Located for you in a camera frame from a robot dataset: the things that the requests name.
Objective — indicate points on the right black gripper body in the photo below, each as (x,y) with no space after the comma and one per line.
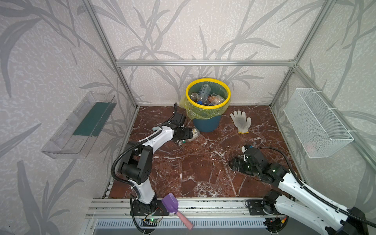
(240,164)

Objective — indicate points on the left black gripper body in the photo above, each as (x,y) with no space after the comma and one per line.
(186,133)

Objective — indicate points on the clear bottle green cap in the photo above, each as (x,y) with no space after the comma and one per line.
(196,134)

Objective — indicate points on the square clear bottle blue cap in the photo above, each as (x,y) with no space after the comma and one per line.
(203,94)

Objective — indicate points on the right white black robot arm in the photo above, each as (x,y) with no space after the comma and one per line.
(295,199)

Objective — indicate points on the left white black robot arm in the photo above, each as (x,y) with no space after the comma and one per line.
(134,165)

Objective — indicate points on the yellow plastic bin liner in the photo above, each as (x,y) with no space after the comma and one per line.
(197,111)

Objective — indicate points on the teal bin with yellow rim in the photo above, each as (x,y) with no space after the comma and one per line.
(207,125)

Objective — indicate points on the white knitted work glove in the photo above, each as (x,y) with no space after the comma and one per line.
(241,121)

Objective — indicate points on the white wire mesh basket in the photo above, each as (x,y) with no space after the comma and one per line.
(316,125)

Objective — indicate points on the purple scoop with pink handle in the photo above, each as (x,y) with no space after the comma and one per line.
(171,204)

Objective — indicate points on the green circuit board with wires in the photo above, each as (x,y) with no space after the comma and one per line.
(151,221)

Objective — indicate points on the clear acrylic wall shelf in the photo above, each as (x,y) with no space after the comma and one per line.
(79,132)

